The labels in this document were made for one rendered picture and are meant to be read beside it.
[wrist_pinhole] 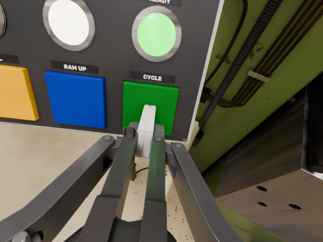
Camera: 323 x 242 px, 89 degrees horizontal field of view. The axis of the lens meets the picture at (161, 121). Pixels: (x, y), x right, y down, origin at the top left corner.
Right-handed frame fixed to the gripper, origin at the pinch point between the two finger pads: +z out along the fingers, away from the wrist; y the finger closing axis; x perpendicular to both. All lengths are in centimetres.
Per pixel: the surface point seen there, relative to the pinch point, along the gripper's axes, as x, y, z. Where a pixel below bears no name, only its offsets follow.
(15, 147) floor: -74, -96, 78
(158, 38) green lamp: 9.3, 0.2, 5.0
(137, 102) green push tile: 1.2, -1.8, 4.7
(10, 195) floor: -90, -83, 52
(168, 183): -32.9, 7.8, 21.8
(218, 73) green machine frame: 2.0, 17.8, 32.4
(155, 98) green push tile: 2.0, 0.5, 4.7
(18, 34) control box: 7.6, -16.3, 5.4
